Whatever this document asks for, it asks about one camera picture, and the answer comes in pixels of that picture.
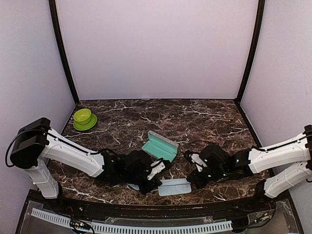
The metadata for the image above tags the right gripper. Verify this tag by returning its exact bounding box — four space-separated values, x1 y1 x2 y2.
187 166 228 189

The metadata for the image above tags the blue cleaning cloth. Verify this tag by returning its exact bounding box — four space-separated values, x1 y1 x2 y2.
127 183 139 191
158 178 192 196

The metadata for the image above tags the light grey glasses case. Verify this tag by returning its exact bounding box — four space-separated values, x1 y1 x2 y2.
142 130 179 162

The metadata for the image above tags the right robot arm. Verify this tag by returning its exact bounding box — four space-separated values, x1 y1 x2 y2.
184 125 312 212

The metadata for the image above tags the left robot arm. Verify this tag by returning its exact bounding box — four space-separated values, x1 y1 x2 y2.
5 117 169 213

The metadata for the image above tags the green bowl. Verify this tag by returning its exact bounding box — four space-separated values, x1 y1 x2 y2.
73 108 98 131

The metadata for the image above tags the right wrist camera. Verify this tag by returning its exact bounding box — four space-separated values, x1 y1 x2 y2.
183 150 207 172

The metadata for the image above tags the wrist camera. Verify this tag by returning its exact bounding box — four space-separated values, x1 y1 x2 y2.
183 150 207 172
147 158 171 180

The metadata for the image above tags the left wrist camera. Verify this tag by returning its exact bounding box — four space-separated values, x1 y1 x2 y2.
147 158 171 180

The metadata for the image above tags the white cable duct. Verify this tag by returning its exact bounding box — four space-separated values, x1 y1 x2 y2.
31 208 233 234

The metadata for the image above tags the black front rail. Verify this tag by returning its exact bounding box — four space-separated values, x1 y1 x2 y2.
29 190 276 220

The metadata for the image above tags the right black frame post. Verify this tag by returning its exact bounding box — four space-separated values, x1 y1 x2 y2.
234 0 266 105

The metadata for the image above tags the black frame post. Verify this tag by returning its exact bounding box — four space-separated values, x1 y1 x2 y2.
48 0 80 104
234 0 266 105

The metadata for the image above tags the left black frame post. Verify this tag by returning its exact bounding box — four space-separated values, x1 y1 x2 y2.
48 0 80 104

